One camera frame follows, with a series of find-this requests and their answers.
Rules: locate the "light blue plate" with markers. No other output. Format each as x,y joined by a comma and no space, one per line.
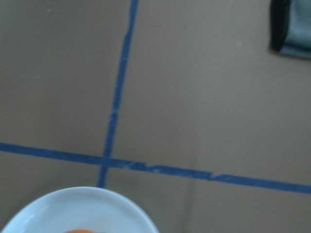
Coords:
81,208

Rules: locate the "orange mandarin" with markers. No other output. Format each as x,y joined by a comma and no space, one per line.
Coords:
79,231

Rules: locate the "folded grey cloth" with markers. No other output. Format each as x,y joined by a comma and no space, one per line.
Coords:
291,27

